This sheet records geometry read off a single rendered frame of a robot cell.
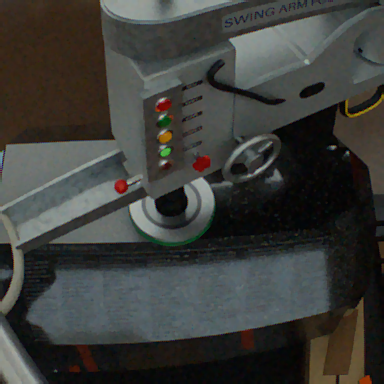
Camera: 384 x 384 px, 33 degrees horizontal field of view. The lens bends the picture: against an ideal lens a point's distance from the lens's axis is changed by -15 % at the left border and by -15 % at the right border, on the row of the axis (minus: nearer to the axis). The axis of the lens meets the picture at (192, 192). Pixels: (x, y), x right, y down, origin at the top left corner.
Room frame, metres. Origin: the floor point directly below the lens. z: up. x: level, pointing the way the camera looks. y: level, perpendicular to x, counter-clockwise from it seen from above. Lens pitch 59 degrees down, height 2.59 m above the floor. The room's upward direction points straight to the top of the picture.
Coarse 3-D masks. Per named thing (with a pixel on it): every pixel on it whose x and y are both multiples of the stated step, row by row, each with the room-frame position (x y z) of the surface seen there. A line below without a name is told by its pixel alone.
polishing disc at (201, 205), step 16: (192, 192) 1.01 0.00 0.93; (208, 192) 1.01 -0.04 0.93; (144, 208) 0.96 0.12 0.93; (192, 208) 0.96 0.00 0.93; (208, 208) 0.96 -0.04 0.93; (144, 224) 0.92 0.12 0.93; (160, 224) 0.92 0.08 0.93; (176, 224) 0.92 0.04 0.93; (192, 224) 0.92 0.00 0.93; (160, 240) 0.88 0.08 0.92; (176, 240) 0.87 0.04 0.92
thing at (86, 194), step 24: (96, 168) 0.94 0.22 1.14; (120, 168) 0.96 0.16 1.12; (48, 192) 0.88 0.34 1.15; (72, 192) 0.89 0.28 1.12; (96, 192) 0.89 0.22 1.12; (144, 192) 0.88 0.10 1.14; (24, 216) 0.82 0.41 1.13; (48, 216) 0.82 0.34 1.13; (72, 216) 0.80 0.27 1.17; (96, 216) 0.82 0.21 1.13; (24, 240) 0.73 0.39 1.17; (48, 240) 0.75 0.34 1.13
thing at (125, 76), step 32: (128, 64) 0.90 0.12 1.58; (160, 64) 0.88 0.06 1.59; (192, 64) 0.88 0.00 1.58; (128, 96) 0.90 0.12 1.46; (192, 96) 0.88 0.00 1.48; (224, 96) 0.92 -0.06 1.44; (128, 128) 0.92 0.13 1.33; (192, 128) 0.88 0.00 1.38; (224, 128) 0.92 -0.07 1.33; (192, 160) 0.88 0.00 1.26; (224, 160) 0.92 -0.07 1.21; (160, 192) 0.85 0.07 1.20
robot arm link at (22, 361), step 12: (0, 312) 0.38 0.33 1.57; (0, 324) 0.35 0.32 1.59; (0, 336) 0.32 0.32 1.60; (12, 336) 0.33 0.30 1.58; (0, 348) 0.29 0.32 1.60; (12, 348) 0.30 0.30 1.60; (24, 348) 0.31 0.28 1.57; (0, 360) 0.27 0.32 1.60; (12, 360) 0.27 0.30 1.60; (24, 360) 0.28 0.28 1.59; (0, 372) 0.25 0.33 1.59; (12, 372) 0.25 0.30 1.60; (24, 372) 0.25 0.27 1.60; (36, 372) 0.26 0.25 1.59
